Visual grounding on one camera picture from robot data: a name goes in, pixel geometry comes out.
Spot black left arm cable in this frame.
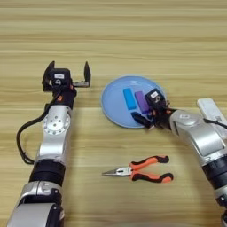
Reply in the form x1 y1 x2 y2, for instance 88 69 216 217
15 97 60 166

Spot right gripper labelled black box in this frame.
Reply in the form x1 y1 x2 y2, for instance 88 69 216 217
144 87 167 111

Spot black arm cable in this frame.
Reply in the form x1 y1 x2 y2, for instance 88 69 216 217
203 117 227 130
15 97 60 166

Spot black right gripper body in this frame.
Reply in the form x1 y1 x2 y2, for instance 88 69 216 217
146 100 176 131

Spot blue rectangular block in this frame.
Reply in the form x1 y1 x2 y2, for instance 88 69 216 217
122 87 137 111

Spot orange black needle-nose pliers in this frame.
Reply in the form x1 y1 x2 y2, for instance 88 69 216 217
101 154 175 184

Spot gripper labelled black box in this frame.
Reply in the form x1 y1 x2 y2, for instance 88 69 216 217
51 67 73 87
144 87 167 111

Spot purple rectangular block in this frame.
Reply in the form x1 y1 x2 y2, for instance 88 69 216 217
134 90 152 115

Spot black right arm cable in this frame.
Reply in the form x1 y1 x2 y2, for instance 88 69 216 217
203 117 227 130

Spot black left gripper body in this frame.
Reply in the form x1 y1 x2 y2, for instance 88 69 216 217
43 81 91 110

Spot light blue round plate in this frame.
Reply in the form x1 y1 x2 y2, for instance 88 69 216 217
100 75 168 129

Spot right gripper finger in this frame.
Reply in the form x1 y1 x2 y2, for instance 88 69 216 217
130 111 153 129

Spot left gripper labelled black box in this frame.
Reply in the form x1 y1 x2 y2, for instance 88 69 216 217
51 67 73 87

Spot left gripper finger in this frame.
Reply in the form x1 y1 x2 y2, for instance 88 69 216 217
82 60 92 84
41 60 57 91

